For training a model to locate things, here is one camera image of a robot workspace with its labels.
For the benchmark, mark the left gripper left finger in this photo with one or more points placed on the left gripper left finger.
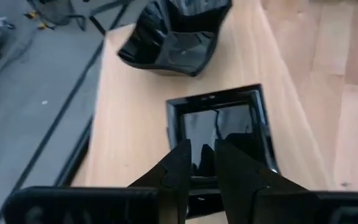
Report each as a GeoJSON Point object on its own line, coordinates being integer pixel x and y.
{"type": "Point", "coordinates": [166, 180]}

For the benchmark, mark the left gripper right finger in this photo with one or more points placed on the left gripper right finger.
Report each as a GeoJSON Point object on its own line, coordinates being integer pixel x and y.
{"type": "Point", "coordinates": [244, 180]}

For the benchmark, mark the black small square mini plate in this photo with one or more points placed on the black small square mini plate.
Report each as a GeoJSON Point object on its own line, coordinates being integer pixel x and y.
{"type": "Point", "coordinates": [204, 124]}

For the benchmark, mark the black wavy square mini plate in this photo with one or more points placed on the black wavy square mini plate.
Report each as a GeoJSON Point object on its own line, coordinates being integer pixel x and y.
{"type": "Point", "coordinates": [179, 46]}

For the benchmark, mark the black work table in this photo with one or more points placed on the black work table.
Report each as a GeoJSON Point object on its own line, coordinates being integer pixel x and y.
{"type": "Point", "coordinates": [104, 17]}

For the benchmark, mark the yellow power plug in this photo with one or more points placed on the yellow power plug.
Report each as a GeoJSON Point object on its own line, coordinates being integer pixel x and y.
{"type": "Point", "coordinates": [43, 26]}
{"type": "Point", "coordinates": [31, 14]}

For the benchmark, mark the black aluminium frame rail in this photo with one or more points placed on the black aluminium frame rail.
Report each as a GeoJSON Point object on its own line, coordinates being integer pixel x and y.
{"type": "Point", "coordinates": [73, 158]}

